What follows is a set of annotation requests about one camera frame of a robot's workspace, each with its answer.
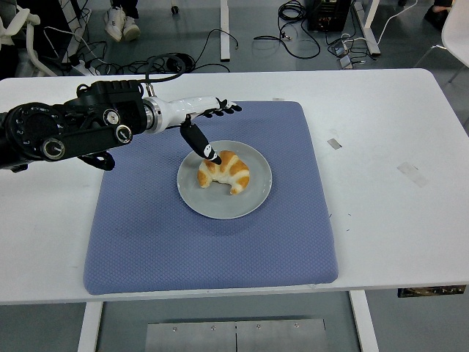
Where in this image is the white office chair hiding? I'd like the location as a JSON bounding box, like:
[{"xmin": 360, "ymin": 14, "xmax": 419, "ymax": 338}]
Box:
[{"xmin": 0, "ymin": 7, "xmax": 58, "ymax": 78}]

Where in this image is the black cable coil bundle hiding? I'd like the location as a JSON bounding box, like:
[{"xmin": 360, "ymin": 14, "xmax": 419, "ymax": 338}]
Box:
[{"xmin": 165, "ymin": 52, "xmax": 196, "ymax": 73}]

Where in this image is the large grey tape piece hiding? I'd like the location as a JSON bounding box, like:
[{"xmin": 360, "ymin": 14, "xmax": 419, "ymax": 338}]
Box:
[{"xmin": 396, "ymin": 161, "xmax": 430, "ymax": 188}]

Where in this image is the white background desk leg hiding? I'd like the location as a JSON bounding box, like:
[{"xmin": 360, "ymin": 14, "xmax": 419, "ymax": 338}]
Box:
[
  {"xmin": 352, "ymin": 0, "xmax": 382, "ymax": 56},
  {"xmin": 219, "ymin": 0, "xmax": 232, "ymax": 61}
]

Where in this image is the grey round plate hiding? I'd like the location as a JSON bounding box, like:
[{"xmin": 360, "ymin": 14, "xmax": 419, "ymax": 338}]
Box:
[{"xmin": 177, "ymin": 139, "xmax": 274, "ymax": 220}]

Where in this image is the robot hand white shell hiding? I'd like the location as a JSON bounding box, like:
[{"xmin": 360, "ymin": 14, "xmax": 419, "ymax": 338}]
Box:
[{"xmin": 160, "ymin": 95, "xmax": 243, "ymax": 165}]

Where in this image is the black equipment box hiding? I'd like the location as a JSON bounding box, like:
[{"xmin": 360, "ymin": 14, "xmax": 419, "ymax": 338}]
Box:
[{"xmin": 306, "ymin": 0, "xmax": 351, "ymax": 32}]

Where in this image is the long black cable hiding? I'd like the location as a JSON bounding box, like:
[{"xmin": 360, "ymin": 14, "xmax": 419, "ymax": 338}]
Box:
[{"xmin": 193, "ymin": 29, "xmax": 241, "ymax": 73}]

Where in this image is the metal bracket under table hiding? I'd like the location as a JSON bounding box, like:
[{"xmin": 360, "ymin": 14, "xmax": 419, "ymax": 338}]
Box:
[{"xmin": 397, "ymin": 285, "xmax": 468, "ymax": 298}]

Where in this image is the white shell chair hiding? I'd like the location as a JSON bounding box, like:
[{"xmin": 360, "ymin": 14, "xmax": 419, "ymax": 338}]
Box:
[{"xmin": 413, "ymin": 6, "xmax": 469, "ymax": 86}]

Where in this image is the blue quilted mat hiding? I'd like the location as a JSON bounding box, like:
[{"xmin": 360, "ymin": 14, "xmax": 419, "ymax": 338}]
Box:
[{"xmin": 83, "ymin": 100, "xmax": 339, "ymax": 296}]

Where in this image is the person's foot dark shoe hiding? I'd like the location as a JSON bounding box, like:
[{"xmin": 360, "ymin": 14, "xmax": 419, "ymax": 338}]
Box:
[{"xmin": 423, "ymin": 0, "xmax": 456, "ymax": 32}]

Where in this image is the white cable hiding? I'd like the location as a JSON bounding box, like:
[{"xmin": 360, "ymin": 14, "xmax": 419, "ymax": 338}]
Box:
[{"xmin": 376, "ymin": 7, "xmax": 408, "ymax": 45}]

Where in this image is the croissant bread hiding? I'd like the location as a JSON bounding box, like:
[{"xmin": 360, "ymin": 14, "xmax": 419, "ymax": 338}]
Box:
[{"xmin": 196, "ymin": 149, "xmax": 251, "ymax": 196}]

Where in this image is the white table leg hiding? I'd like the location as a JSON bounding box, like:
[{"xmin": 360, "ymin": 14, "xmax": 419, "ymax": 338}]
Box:
[
  {"xmin": 349, "ymin": 290, "xmax": 380, "ymax": 352},
  {"xmin": 76, "ymin": 301, "xmax": 104, "ymax": 352}
]

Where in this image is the black coiled cable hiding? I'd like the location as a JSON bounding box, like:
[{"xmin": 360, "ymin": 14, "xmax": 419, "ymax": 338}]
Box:
[{"xmin": 252, "ymin": 0, "xmax": 322, "ymax": 60}]

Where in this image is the person's leg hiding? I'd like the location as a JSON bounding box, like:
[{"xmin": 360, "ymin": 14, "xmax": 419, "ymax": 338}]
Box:
[{"xmin": 111, "ymin": 0, "xmax": 140, "ymax": 19}]

